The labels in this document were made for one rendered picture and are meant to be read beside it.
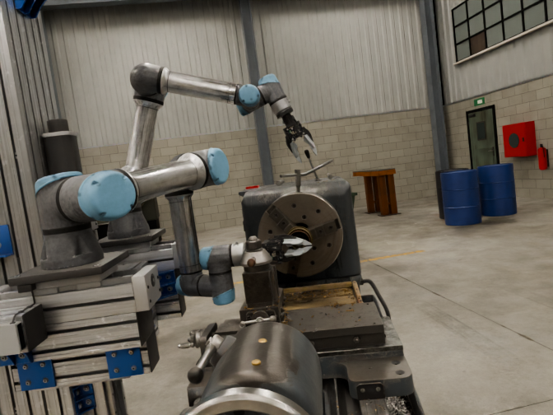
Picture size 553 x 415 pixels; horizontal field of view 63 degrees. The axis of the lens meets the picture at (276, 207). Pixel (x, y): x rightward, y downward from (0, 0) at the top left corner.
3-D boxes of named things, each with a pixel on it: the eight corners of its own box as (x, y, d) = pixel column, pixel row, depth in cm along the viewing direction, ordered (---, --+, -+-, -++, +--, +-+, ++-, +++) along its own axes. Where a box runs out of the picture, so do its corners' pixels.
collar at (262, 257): (242, 260, 112) (240, 249, 111) (274, 257, 111) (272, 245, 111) (237, 268, 104) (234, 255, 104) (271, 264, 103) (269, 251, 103)
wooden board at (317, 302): (257, 301, 164) (256, 291, 163) (357, 291, 160) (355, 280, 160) (245, 332, 134) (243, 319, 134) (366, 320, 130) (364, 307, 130)
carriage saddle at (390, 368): (216, 353, 121) (213, 332, 120) (392, 337, 116) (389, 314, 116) (184, 415, 91) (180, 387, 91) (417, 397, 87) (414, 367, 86)
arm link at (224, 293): (215, 297, 156) (210, 267, 155) (241, 299, 150) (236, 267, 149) (200, 305, 149) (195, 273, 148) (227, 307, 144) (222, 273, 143)
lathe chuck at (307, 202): (262, 272, 177) (258, 193, 174) (343, 270, 175) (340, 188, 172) (260, 278, 169) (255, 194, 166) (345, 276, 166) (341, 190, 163)
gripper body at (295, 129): (289, 142, 174) (274, 115, 173) (290, 143, 182) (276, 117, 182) (306, 133, 173) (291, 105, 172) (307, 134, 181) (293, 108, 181)
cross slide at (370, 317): (213, 334, 119) (211, 317, 118) (377, 318, 114) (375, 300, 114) (197, 362, 102) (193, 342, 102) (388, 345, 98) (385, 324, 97)
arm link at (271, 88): (255, 85, 181) (274, 75, 181) (268, 109, 182) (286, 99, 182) (255, 80, 173) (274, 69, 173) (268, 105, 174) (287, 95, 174)
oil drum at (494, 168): (474, 215, 830) (469, 167, 823) (503, 210, 840) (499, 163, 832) (494, 217, 772) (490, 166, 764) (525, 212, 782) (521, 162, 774)
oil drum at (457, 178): (438, 223, 786) (433, 174, 779) (468, 218, 796) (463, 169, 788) (457, 227, 728) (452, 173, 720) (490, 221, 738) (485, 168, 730)
